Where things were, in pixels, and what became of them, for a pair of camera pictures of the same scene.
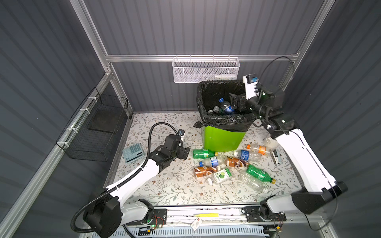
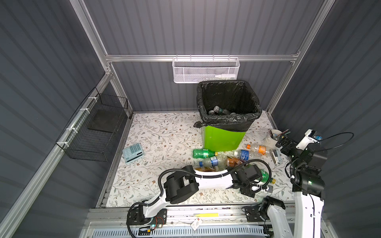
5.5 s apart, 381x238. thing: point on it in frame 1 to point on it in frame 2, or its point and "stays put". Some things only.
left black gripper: (183, 152) to (245, 189)
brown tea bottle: (235, 162) stays put
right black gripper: (234, 99) to (282, 142)
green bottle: (201, 153) stays put
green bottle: (259, 173) stays put
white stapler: (277, 156) stays put
